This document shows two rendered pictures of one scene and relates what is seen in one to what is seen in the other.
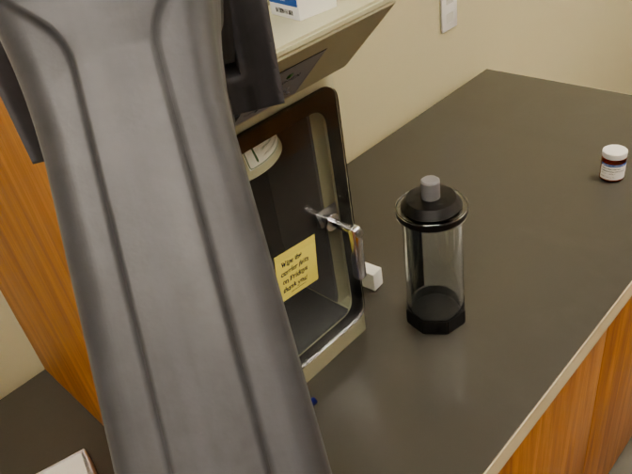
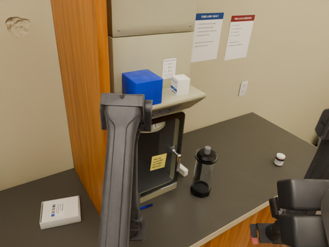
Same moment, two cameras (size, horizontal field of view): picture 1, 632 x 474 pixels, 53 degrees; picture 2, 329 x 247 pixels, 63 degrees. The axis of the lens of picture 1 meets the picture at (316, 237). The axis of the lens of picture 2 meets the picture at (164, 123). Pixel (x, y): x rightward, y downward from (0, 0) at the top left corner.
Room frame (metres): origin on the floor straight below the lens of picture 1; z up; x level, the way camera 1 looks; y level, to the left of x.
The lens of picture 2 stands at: (-0.23, -0.07, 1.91)
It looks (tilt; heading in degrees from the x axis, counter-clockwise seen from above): 30 degrees down; 6
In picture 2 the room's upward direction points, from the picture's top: 4 degrees clockwise
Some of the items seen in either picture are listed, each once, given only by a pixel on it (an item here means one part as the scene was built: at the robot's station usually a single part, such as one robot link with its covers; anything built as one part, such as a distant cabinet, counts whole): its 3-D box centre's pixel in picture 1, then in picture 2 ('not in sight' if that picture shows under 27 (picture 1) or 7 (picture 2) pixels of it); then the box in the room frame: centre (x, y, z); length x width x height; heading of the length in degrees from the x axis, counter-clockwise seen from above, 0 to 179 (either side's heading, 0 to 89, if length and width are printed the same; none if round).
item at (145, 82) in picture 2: not in sight; (141, 88); (0.58, 0.09, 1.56); 0.10 x 0.10 x 0.09; 41
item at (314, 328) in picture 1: (276, 266); (152, 159); (0.67, 0.06, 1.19); 0.30 x 0.01 x 0.40; 131
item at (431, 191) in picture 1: (431, 197); (206, 153); (0.79, -0.18, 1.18); 0.09 x 0.09 x 0.07
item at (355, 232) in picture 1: (348, 247); (176, 160); (0.72, -0.04, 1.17); 0.05 x 0.03 x 0.10; 41
